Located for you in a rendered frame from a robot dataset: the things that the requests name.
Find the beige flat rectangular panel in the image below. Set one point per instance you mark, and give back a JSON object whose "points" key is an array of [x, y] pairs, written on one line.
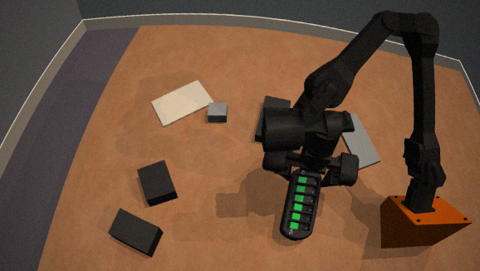
{"points": [[181, 103]]}

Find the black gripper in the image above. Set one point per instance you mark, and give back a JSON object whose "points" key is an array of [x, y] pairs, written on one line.
{"points": [[343, 170]]}

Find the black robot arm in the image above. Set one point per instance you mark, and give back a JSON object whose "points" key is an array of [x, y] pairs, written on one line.
{"points": [[288, 129]]}

